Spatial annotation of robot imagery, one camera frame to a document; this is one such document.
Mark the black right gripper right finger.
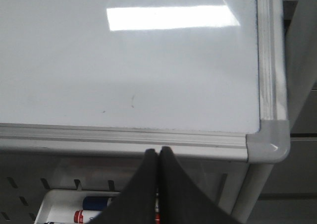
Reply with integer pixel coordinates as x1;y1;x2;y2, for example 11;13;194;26
158;147;238;224

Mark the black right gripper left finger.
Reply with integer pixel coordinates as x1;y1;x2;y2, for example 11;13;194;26
90;149;158;224

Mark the blue capped marker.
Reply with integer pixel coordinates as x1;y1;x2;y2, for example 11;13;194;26
82;196;115;211

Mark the red capped marker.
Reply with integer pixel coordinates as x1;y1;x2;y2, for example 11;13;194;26
73;210;101;224

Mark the white plastic marker tray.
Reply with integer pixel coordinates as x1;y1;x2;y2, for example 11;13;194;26
34;189;119;224

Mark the white whiteboard with aluminium frame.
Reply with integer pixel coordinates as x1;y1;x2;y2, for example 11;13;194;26
0;0;290;164

